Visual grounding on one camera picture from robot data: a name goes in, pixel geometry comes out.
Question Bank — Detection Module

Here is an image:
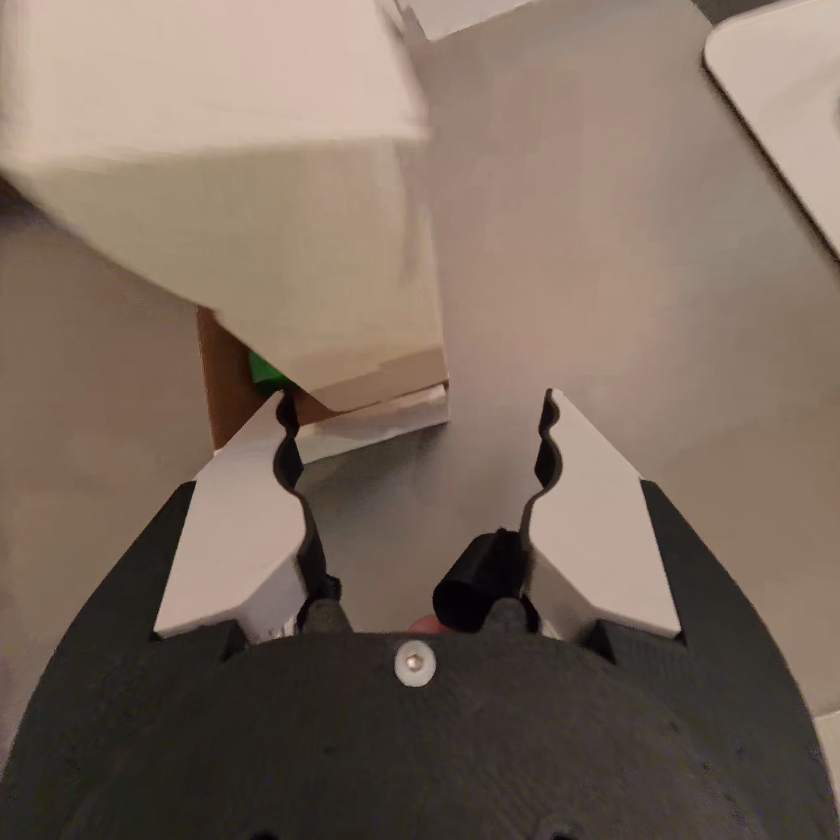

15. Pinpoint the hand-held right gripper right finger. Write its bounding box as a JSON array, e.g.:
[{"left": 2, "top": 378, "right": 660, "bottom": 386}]
[{"left": 518, "top": 388, "right": 681, "bottom": 641}]

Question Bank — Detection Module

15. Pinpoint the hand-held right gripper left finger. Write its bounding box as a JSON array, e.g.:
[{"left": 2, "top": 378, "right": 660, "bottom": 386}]
[{"left": 154, "top": 392, "right": 327, "bottom": 641}]

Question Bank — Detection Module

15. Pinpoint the green cube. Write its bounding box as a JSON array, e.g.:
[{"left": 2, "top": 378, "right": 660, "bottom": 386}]
[{"left": 248, "top": 352, "right": 290, "bottom": 396}]

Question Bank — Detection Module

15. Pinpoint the white cardboard box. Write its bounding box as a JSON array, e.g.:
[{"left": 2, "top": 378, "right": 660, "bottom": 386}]
[{"left": 0, "top": 0, "right": 450, "bottom": 455}]

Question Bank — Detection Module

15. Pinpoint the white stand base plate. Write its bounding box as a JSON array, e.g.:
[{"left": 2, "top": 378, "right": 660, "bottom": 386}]
[{"left": 703, "top": 0, "right": 840, "bottom": 258}]

